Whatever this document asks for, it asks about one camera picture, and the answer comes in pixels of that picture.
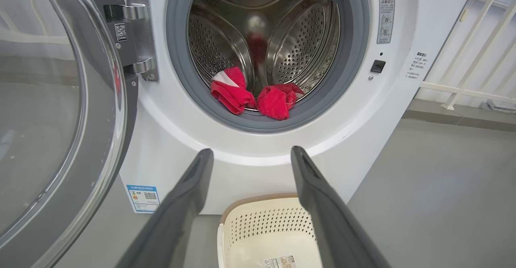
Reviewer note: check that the paper label inside basket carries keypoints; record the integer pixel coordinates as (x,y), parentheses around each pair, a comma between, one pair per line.
(282,262)

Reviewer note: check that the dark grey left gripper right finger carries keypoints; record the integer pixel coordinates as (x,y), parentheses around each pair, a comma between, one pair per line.
(326,219)

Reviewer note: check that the grey rubber door gasket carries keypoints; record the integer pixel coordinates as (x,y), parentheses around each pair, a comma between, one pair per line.
(177,58)

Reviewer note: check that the small QR code sticker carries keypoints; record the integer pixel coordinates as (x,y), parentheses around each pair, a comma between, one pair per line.
(121,32)

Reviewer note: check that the steel perforated washer drum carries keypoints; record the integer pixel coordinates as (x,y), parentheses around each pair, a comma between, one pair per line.
(298,38)

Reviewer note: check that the white front-load washing machine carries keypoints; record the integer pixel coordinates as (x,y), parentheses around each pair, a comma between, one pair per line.
(181,147)

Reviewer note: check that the round grey glass washer door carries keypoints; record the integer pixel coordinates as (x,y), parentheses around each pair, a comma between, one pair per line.
(100,187)

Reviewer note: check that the blue energy label sticker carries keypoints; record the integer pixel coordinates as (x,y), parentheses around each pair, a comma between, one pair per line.
(143,199)

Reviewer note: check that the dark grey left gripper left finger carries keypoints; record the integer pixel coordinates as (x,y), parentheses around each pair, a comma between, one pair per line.
(177,219)

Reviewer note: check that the printed black text notice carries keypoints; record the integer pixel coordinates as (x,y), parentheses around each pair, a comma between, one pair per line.
(417,64)

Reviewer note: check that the cream perforated laundry basket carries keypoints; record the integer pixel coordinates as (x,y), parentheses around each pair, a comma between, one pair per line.
(258,227)

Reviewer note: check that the grey warning sticker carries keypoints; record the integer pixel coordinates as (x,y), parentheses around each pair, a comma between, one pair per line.
(385,16)

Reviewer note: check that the black door latch socket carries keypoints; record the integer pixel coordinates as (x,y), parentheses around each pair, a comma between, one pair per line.
(377,66)

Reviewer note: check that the white metal railing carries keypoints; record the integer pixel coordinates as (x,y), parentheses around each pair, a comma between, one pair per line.
(463,90)
(40,39)

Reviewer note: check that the red and white garment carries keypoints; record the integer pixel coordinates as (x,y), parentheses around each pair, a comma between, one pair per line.
(276,102)
(234,94)

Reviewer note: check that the silver metal door hinge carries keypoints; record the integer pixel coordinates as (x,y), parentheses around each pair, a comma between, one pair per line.
(139,26)

